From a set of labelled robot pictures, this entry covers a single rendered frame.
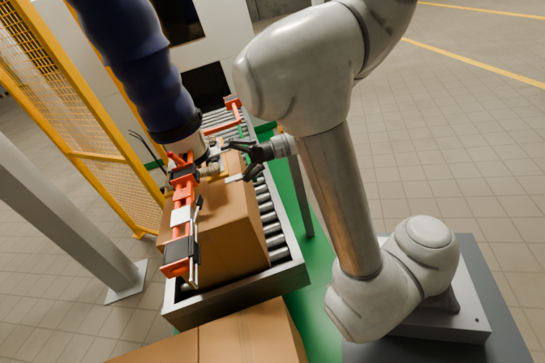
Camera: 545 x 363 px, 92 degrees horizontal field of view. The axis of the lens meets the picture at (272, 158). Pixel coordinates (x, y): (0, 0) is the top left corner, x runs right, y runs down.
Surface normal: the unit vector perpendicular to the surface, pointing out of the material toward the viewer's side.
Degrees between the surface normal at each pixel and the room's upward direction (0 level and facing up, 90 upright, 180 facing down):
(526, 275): 0
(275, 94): 90
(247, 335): 0
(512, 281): 0
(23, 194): 90
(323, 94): 84
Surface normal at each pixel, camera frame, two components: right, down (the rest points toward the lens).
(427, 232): -0.15, -0.81
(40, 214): 0.23, 0.54
